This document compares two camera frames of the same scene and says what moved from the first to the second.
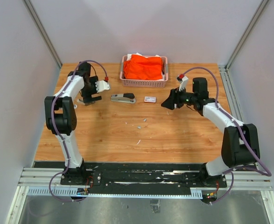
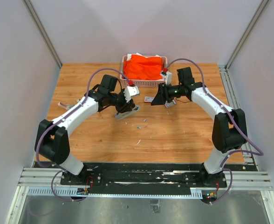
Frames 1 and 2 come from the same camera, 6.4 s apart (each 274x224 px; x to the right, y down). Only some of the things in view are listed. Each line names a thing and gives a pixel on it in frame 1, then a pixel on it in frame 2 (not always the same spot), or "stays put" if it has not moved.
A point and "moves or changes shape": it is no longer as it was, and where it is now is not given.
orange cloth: x=142 y=67 stays put
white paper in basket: x=129 y=56 stays put
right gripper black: x=174 y=98 -> x=162 y=95
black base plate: x=143 y=175 stays put
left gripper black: x=92 y=80 -> x=126 y=107
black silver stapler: x=126 y=98 moves or changes shape
